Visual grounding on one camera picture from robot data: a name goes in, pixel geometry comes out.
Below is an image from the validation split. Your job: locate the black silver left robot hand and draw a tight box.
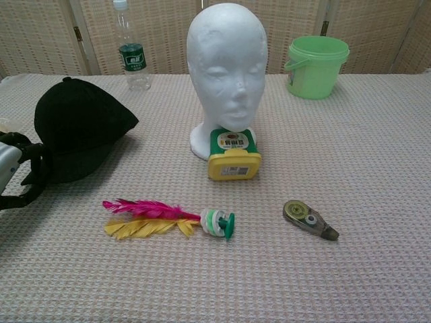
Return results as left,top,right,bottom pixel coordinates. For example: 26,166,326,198
0,131,55,212

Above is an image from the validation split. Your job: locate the black baseball cap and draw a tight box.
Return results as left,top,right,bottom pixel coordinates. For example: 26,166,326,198
34,76,139,184

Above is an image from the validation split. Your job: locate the white foam mannequin head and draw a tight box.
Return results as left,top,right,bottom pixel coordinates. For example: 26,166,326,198
186,2,267,161

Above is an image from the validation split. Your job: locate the pink yellow feather shuttlecock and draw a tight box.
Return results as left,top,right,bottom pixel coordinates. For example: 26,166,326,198
102,198,236,242

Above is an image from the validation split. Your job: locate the beige woven folding screen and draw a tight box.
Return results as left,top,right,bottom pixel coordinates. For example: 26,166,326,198
0,0,431,77

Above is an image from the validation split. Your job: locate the clear green-label water bottle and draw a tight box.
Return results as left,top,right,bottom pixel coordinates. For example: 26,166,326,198
112,0,152,91

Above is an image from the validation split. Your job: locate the green yellow plastic container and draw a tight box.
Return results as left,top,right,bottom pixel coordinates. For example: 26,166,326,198
207,128,263,182

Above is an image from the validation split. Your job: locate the grey correction tape dispenser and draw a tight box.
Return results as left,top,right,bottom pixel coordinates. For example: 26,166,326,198
282,199,340,242

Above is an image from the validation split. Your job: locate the light green plastic bucket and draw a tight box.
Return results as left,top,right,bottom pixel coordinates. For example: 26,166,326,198
284,35,350,100

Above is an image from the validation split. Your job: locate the pale woven tablecloth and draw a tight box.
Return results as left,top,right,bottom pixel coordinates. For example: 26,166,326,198
0,72,431,323

